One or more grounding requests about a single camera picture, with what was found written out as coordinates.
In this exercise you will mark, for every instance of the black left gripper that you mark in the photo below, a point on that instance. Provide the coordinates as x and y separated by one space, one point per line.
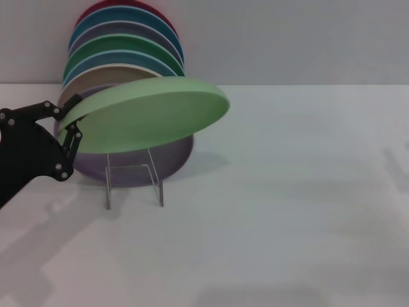
25 150

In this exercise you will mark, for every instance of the light green plate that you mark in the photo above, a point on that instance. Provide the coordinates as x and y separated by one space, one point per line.
143 115

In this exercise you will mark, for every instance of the tan beige plate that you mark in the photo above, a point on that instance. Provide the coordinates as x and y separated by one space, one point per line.
105 76

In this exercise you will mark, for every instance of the purple plate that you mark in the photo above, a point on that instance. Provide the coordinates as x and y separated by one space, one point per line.
134 166

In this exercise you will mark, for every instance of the clear acrylic plate rack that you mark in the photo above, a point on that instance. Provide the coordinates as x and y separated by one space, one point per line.
109 192

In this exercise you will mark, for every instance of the light blue plate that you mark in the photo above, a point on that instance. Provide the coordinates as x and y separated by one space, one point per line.
128 58

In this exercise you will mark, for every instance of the dark green plate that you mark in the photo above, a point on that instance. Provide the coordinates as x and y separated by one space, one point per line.
128 43

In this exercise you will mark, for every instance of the grey lavender plate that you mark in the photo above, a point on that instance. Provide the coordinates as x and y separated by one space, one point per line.
128 28

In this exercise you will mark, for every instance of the red plate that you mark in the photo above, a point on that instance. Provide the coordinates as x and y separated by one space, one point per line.
92 8

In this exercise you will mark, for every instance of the teal blue plate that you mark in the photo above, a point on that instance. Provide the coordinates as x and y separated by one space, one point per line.
128 14

